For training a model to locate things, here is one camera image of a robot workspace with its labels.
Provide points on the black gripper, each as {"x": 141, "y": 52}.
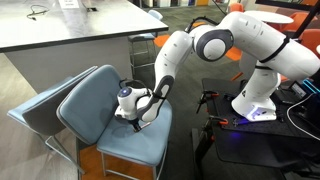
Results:
{"x": 135, "y": 121}

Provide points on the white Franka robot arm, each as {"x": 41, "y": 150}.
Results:
{"x": 260, "y": 36}

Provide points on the blue chair holding bowl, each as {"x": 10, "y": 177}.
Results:
{"x": 90, "y": 103}

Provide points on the black orange clamp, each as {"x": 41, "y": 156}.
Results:
{"x": 220, "y": 120}
{"x": 208, "y": 94}

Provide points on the light blue bar stool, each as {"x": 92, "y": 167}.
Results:
{"x": 140, "y": 37}

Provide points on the blue chair grey back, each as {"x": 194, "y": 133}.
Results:
{"x": 40, "y": 113}

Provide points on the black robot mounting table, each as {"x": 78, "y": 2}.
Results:
{"x": 240, "y": 143}

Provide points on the grey counter island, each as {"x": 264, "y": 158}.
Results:
{"x": 83, "y": 23}

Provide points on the grey chair orange legs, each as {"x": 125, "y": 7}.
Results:
{"x": 247, "y": 66}

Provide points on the black counter power outlet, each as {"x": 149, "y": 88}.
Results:
{"x": 92, "y": 9}

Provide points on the white paper sign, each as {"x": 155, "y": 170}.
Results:
{"x": 68, "y": 4}

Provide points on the orange lounge chair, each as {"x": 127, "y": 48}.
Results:
{"x": 311, "y": 41}
{"x": 295, "y": 23}
{"x": 236, "y": 7}

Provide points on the black device blue light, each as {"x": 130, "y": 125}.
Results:
{"x": 300, "y": 90}

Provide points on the round white table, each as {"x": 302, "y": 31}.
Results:
{"x": 276, "y": 17}

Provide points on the black slanted stand pole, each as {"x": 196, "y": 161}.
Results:
{"x": 308, "y": 21}

